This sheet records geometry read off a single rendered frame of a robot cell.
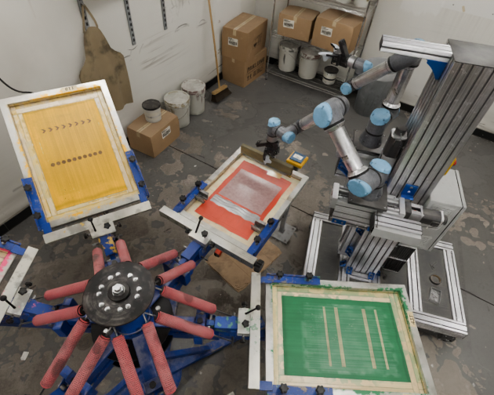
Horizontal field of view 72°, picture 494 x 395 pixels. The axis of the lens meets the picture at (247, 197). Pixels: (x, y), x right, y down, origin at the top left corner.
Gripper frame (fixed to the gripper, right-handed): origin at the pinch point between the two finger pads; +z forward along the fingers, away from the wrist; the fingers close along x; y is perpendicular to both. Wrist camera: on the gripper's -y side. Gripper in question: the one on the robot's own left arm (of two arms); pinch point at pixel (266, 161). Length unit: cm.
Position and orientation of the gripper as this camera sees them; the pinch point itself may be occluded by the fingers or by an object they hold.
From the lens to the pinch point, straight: 240.4
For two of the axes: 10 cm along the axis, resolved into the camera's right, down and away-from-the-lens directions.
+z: -0.5, 6.7, 7.4
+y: 8.5, 4.2, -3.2
